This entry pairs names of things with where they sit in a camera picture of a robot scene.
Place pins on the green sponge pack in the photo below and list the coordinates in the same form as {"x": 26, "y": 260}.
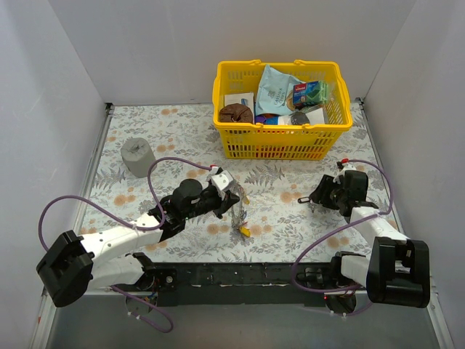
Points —
{"x": 310, "y": 93}

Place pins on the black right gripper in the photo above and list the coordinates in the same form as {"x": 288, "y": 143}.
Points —
{"x": 323, "y": 191}

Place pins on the white box in basket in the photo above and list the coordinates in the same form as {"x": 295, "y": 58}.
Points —
{"x": 246, "y": 99}

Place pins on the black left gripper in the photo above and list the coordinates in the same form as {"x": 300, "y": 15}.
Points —
{"x": 225, "y": 201}

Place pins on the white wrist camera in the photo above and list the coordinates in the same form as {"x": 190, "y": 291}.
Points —
{"x": 343, "y": 166}
{"x": 221, "y": 179}

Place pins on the brown round pouch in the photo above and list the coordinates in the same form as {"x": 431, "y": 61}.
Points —
{"x": 236, "y": 113}

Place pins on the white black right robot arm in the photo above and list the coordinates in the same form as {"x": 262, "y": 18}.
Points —
{"x": 396, "y": 272}

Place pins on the grey cylinder block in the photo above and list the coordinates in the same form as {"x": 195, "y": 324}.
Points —
{"x": 138, "y": 156}

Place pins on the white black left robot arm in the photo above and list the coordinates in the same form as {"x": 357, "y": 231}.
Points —
{"x": 75, "y": 264}

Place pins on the white paper item in basket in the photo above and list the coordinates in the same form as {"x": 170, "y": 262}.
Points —
{"x": 313, "y": 117}

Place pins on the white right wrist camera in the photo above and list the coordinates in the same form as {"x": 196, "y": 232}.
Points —
{"x": 343, "y": 166}

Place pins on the yellow key tag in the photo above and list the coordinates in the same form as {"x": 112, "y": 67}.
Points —
{"x": 245, "y": 231}

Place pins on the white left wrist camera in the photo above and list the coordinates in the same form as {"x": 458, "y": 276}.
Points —
{"x": 221, "y": 179}

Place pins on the yellow plastic shopping basket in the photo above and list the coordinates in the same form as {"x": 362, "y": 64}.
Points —
{"x": 293, "y": 111}

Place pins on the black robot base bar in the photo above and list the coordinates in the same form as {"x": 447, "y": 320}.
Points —
{"x": 246, "y": 283}

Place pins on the light blue chips bag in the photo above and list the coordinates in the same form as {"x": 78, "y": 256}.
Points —
{"x": 275, "y": 91}

